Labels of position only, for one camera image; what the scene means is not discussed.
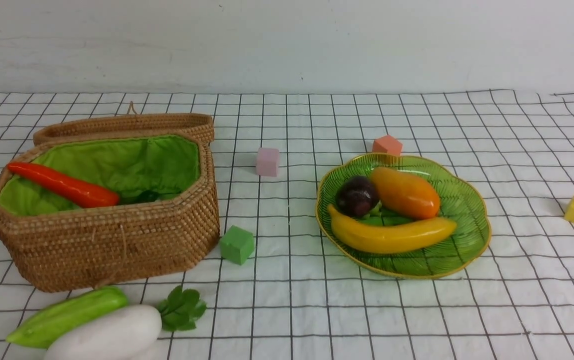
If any dark purple toy passionfruit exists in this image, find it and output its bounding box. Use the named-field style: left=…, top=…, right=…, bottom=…
left=335, top=175, right=381, bottom=219

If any yellow toy banana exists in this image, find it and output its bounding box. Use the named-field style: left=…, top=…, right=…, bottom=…
left=327, top=204, right=458, bottom=255

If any orange yellow toy mango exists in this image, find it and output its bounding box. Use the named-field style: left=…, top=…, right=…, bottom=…
left=369, top=166, right=441, bottom=220

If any orange toy carrot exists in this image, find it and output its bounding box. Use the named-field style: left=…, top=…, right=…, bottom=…
left=7, top=161, right=167, bottom=209

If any white toy radish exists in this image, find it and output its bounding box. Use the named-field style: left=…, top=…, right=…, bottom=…
left=44, top=285, right=207, bottom=360

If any green toy cucumber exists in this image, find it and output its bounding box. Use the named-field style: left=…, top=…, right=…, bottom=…
left=5, top=285, right=129, bottom=349

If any pink foam cube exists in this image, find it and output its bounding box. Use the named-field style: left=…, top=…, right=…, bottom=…
left=255, top=147, right=280, bottom=177

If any green foam cube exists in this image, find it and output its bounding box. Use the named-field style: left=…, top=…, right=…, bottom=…
left=219, top=225, right=255, bottom=265

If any woven rattan basket lid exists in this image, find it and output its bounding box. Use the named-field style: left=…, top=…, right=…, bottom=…
left=33, top=102, right=215, bottom=146

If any orange foam cube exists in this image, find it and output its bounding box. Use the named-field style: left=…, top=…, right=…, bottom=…
left=371, top=134, right=403, bottom=157

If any white black grid tablecloth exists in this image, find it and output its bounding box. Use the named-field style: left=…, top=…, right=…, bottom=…
left=0, top=89, right=574, bottom=360

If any green glass leaf plate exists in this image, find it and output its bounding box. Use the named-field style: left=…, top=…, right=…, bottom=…
left=316, top=152, right=492, bottom=279

